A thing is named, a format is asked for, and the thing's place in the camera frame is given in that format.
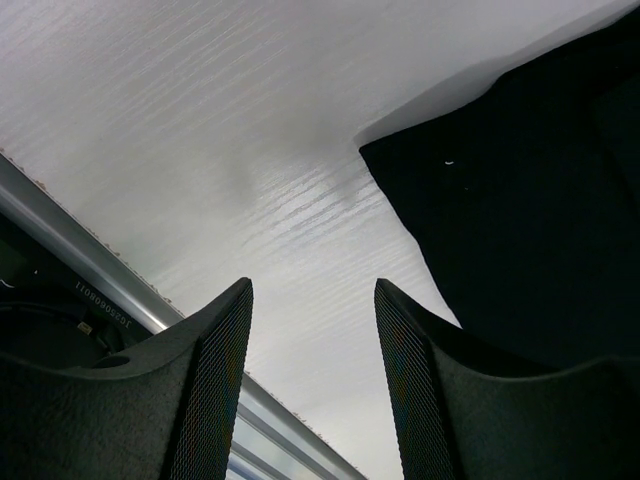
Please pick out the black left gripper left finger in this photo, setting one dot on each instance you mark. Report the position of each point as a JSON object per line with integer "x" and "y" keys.
{"x": 164, "y": 408}

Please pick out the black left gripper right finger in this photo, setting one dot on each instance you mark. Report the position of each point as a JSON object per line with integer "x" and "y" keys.
{"x": 465, "y": 409}

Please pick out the black t shirt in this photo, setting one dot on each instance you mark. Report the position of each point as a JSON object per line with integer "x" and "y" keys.
{"x": 525, "y": 201}

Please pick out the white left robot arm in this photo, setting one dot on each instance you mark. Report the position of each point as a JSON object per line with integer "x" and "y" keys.
{"x": 33, "y": 280}

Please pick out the aluminium front rail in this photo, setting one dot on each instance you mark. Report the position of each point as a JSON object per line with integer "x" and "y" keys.
{"x": 269, "y": 442}

